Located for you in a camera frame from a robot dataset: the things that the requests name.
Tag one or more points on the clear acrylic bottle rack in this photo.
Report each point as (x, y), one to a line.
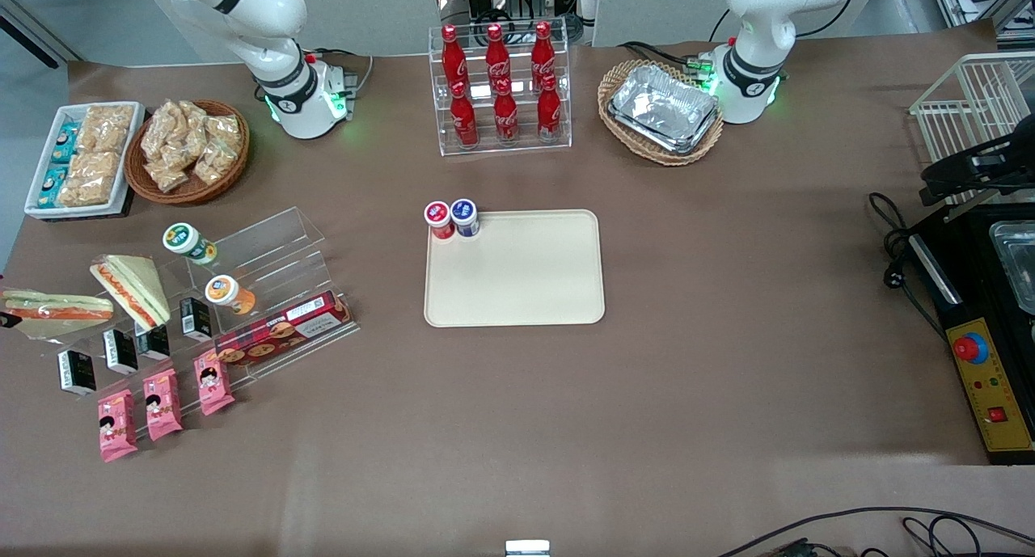
(524, 146)

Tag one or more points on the black sealing machine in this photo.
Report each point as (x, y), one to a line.
(970, 290)

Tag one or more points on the red cookie box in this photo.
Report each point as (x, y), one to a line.
(283, 328)

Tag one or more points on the orange lid small can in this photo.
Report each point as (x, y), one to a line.
(226, 292)

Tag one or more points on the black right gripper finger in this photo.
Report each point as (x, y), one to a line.
(8, 320)

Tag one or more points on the white rectangular snack tray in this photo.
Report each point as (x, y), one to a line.
(40, 193)

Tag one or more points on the red cola bottle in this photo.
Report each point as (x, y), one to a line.
(505, 119)
(549, 114)
(454, 60)
(496, 56)
(463, 120)
(542, 54)

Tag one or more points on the brown wicker snack basket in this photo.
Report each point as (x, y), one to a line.
(230, 181)

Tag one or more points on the light wicker basket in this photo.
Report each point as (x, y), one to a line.
(623, 137)

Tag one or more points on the silver foil tray stack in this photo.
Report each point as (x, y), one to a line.
(663, 108)

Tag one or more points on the small black carton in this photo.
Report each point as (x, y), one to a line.
(120, 352)
(195, 318)
(76, 372)
(154, 343)

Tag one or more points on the teal snack packet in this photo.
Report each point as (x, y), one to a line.
(65, 143)
(52, 187)

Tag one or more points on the pink snack packet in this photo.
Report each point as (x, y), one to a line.
(213, 384)
(117, 426)
(162, 405)

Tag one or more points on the triangle sandwich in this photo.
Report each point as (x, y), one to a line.
(57, 310)
(133, 286)

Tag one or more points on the clear container in machine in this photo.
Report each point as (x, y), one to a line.
(1017, 258)

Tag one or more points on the crispy rice snack pack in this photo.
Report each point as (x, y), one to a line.
(90, 179)
(105, 128)

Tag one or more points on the clear bag of crackers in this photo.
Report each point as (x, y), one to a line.
(213, 162)
(225, 130)
(194, 124)
(167, 175)
(160, 132)

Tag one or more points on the red emergency stop button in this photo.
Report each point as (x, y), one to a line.
(969, 348)

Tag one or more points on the beige plastic tray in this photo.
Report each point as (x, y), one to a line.
(550, 258)

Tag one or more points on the green lid small can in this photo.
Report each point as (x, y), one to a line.
(186, 240)

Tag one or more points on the blue lid small can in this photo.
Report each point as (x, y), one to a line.
(464, 215)

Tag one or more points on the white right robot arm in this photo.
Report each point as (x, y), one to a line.
(275, 23)

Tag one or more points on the red lid small can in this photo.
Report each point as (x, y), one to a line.
(439, 217)

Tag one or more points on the clear acrylic tiered stand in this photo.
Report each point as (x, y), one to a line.
(267, 250)

